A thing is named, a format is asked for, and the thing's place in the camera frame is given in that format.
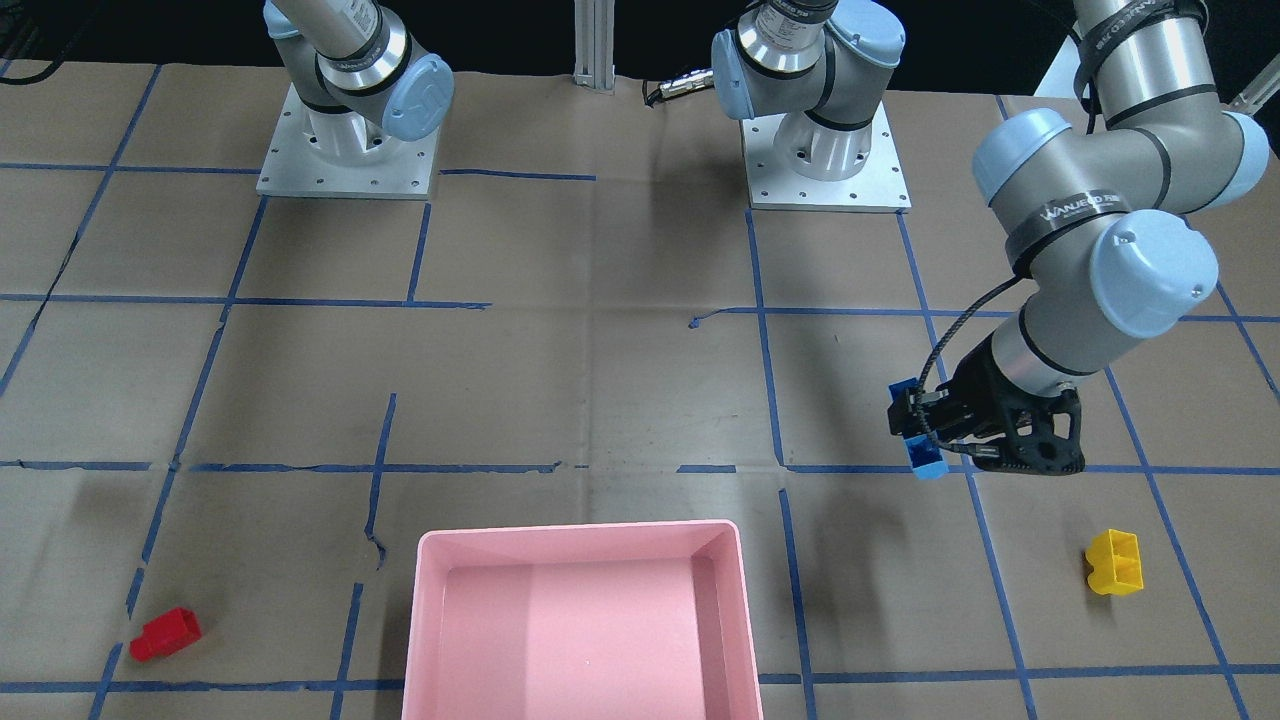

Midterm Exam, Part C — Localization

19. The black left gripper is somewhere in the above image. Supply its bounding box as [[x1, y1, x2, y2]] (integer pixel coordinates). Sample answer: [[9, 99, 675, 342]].
[[888, 345, 1025, 451]]

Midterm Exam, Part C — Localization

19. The blue building block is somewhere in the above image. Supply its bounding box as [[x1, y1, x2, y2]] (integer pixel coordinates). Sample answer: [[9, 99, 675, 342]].
[[887, 378, 950, 480]]

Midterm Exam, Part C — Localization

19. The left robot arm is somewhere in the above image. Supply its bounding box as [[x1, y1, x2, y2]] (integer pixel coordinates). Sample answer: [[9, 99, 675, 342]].
[[887, 1, 1270, 462]]

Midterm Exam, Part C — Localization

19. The pink plastic box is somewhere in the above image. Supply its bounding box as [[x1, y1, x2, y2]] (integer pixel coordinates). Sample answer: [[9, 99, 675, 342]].
[[401, 519, 763, 719]]

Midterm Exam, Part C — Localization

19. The yellow building block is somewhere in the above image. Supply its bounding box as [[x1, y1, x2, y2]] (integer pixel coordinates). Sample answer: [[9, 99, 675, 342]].
[[1084, 529, 1146, 596]]

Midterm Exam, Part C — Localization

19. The red building block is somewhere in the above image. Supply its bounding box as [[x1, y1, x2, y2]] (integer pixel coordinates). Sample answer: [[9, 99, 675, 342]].
[[128, 606, 204, 664]]

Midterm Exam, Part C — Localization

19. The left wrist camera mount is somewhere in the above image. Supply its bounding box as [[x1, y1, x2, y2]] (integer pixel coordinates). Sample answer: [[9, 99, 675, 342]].
[[973, 386, 1085, 477]]

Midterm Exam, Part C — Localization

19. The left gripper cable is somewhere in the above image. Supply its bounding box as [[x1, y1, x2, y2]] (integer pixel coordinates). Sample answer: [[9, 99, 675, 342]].
[[915, 275, 1030, 461]]

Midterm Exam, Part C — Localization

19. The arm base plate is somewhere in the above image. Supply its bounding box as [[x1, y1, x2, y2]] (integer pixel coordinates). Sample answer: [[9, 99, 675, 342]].
[[256, 86, 442, 201], [740, 104, 913, 213]]

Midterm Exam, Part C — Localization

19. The aluminium frame post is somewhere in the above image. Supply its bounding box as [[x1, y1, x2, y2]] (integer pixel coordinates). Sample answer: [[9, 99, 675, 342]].
[[573, 0, 616, 94]]

